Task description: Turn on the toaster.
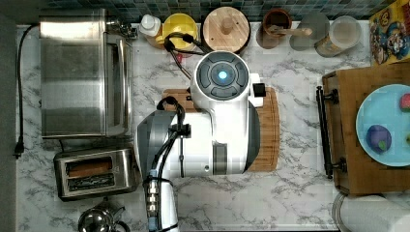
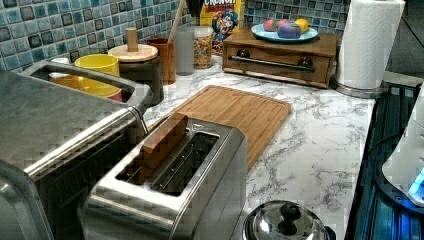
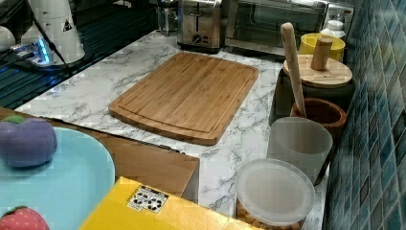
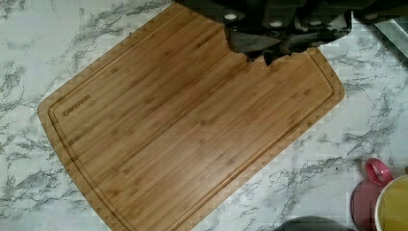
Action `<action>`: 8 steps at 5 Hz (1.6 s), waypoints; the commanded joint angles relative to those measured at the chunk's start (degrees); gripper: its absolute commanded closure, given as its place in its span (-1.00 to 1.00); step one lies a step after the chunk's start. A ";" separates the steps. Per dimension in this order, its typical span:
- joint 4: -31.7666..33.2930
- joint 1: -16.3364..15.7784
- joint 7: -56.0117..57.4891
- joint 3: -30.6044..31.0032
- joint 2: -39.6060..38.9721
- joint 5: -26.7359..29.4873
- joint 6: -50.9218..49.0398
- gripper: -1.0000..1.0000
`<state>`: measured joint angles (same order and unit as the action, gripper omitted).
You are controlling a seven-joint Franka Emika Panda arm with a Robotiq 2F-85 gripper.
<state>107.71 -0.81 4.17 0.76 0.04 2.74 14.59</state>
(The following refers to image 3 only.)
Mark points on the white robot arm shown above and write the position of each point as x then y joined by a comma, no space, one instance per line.
55,38

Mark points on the silver two-slot toaster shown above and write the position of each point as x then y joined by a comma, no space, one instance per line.
199,25

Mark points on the stainless toaster oven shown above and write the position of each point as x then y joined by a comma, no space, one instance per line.
256,24

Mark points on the glass jar by toaster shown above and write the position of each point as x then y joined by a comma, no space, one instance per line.
167,16

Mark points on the bamboo cutting board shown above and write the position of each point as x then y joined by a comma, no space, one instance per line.
190,97

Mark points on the wooden serving tray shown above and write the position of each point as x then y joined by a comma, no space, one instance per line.
164,169

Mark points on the clear lidded cereal jar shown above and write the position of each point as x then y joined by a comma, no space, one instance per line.
273,195

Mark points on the frosted plastic cup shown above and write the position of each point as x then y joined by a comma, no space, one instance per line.
301,143

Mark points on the yellow cereal box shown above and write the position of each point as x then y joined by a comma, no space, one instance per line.
131,205

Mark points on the wooden pestle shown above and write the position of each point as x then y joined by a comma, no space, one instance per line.
290,51

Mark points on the black pot with wooden lid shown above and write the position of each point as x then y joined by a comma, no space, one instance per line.
334,83

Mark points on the yellow mug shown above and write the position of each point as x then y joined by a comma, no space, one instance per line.
308,45

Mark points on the brown wooden mortar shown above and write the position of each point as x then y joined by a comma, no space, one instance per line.
331,116

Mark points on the light blue plate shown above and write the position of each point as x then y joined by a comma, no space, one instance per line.
65,190

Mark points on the white capped bottle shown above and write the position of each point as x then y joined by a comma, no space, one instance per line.
334,28

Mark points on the purple plush plum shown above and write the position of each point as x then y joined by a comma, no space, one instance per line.
27,142

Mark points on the red plush strawberry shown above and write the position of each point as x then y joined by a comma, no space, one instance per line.
23,218

